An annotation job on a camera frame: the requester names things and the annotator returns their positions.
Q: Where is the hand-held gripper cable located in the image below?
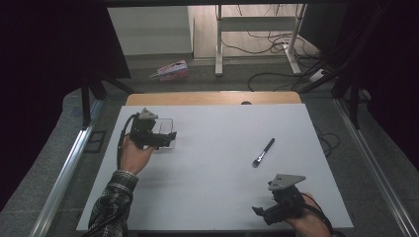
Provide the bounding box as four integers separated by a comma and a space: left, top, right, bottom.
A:
300, 193, 347, 237
116, 113, 139, 171

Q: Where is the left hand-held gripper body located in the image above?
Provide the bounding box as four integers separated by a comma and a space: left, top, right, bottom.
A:
129, 108, 166, 151

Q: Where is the black floor cable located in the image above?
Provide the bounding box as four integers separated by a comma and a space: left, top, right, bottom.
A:
220, 31, 297, 55
247, 71, 317, 93
314, 126, 341, 158

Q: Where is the wooden table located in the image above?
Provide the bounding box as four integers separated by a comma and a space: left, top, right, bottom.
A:
126, 91, 302, 107

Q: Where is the black metal stand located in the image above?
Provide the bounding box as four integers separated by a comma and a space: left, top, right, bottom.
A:
330, 65, 364, 130
80, 70, 142, 129

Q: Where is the person's right hand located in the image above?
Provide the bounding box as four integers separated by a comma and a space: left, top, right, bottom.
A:
285, 192, 332, 237

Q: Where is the pink box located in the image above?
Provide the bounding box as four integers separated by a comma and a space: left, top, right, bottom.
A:
149, 59, 191, 82

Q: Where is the black makeup brush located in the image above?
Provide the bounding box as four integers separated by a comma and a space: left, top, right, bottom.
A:
251, 137, 276, 169

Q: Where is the person's left hand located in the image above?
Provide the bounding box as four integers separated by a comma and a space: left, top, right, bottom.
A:
119, 135, 157, 177

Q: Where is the right hand-held gripper cable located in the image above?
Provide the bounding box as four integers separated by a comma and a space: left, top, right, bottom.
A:
300, 193, 347, 237

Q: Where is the white board sheet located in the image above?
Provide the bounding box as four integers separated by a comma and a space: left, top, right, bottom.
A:
76, 104, 354, 233

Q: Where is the left hand-held gripper cable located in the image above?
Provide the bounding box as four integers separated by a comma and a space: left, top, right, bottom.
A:
116, 113, 139, 171

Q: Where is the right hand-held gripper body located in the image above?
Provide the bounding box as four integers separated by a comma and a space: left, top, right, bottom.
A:
262, 173, 307, 227

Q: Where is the white desk frame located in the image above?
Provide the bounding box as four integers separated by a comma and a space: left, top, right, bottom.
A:
214, 3, 307, 77

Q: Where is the clear acrylic organizer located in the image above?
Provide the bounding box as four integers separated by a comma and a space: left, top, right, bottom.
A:
151, 118, 177, 150

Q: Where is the white power strip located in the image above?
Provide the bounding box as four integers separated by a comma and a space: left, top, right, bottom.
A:
308, 68, 327, 83

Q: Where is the white cabinet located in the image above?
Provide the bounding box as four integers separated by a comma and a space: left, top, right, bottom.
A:
108, 5, 196, 57

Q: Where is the black curtain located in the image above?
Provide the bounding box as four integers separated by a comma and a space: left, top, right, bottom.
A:
0, 0, 132, 211
342, 0, 419, 172

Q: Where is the aluminium rail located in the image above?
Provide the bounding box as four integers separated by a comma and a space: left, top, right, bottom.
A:
29, 98, 105, 237
333, 98, 419, 237

